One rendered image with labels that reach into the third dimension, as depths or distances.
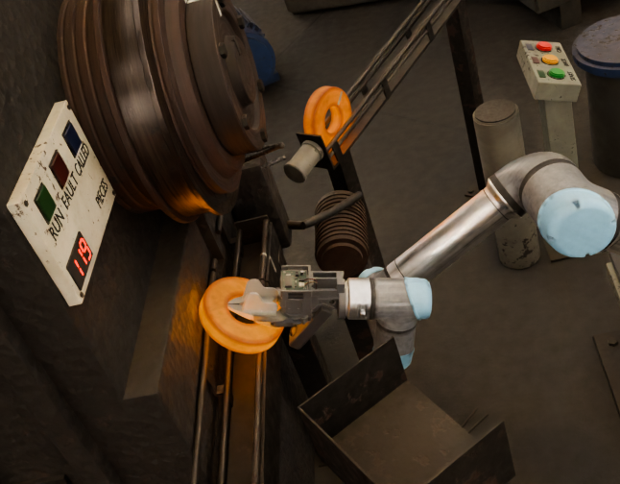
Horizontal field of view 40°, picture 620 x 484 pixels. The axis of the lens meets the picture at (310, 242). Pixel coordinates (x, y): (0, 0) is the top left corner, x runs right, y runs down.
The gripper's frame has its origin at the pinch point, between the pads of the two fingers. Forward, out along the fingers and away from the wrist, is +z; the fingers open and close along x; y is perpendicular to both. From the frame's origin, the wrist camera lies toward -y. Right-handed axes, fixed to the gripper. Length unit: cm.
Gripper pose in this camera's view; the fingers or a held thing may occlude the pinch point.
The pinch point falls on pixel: (234, 307)
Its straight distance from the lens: 155.7
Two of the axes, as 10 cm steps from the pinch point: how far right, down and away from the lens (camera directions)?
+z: -10.0, 0.0, -0.3
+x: 0.3, 6.3, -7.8
